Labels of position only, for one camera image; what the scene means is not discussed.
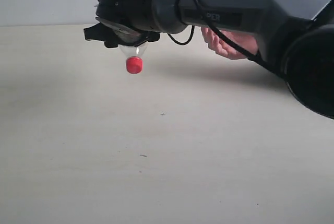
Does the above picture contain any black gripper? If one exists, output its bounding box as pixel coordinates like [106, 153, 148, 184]
[83, 0, 162, 48]

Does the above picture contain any clear bottle red label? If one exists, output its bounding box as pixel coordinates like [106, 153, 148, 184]
[119, 43, 148, 74]

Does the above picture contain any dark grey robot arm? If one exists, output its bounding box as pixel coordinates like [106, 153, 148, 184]
[84, 0, 333, 118]

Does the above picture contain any person's open hand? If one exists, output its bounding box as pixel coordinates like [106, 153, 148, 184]
[200, 26, 259, 60]

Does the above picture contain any black cable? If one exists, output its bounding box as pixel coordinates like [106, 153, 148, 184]
[166, 0, 264, 65]

